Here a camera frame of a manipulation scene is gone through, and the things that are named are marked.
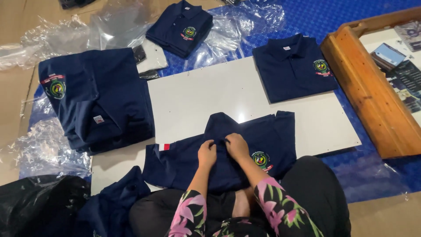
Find person's left hand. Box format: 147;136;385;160
198;140;218;171

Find person's right hand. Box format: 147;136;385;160
224;133;250;162

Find navy polo shirt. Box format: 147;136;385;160
252;33;339;104
74;165;152;237
142;111;297;194

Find white folding board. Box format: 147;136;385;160
91;56;362;196

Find folded navy polo shirt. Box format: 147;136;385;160
252;33;339;104

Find person's black trousers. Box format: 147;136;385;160
129;156;352;237

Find white folded cloth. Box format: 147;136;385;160
133;39;169;74

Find clear plastic bag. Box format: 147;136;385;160
184;2;286;71

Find black cloth piece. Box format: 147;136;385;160
132;45;147;64

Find crumpled navy polo shirt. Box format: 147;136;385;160
74;165;152;237

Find small stack of folded polos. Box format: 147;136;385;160
146;0;214;59

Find large stack of navy polos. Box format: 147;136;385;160
38;48;156;156

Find crumpled clear plastic wrap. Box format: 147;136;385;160
0;95;93;180

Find small blue booklet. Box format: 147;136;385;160
371;43;407;71

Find clear plastic bags pile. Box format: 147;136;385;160
0;0;158;71

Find dark printed papers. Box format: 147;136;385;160
385;60;421;114

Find black plastic bag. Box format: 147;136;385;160
0;175;91;237

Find wooden tray frame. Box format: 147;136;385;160
320;7;421;159

